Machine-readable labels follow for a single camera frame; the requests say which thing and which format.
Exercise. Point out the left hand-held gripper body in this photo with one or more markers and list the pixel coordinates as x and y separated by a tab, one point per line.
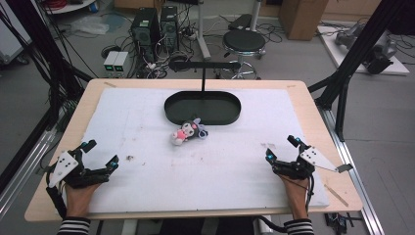
65	164

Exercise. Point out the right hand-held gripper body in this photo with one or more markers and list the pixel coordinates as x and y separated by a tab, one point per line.
300	166

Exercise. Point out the person's right hand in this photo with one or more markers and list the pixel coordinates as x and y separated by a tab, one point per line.
297	196

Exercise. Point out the person's left hand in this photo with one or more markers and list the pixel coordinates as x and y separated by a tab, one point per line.
80	199

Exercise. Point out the thin wooden strip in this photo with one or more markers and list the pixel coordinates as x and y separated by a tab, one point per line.
336	195

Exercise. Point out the white foam mat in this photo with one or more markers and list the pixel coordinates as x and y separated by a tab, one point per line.
202	176

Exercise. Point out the small plush doll toy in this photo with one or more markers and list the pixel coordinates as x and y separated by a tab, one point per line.
186	132

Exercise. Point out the black oval tray stand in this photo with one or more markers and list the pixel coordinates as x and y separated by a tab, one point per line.
202	109

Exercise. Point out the white power supply unit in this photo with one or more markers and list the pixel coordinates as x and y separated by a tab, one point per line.
121	62
111	62

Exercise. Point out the black round stool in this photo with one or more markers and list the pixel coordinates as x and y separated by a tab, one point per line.
244	42

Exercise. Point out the white board with robot parts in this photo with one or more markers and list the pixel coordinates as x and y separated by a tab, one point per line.
368	49

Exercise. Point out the clear plastic bag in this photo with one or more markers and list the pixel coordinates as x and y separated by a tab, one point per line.
88	25

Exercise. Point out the brown cardboard box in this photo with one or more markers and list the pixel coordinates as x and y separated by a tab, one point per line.
301	18

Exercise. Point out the black computer tower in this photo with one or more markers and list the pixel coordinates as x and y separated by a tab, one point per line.
169	27
144	32

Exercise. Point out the grey desk leg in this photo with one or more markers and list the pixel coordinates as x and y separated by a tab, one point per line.
203	31

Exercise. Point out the aluminium rail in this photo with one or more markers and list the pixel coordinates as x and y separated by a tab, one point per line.
355	182
24	171

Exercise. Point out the black metal frame strut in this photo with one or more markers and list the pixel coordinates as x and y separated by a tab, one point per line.
42	52
352	55

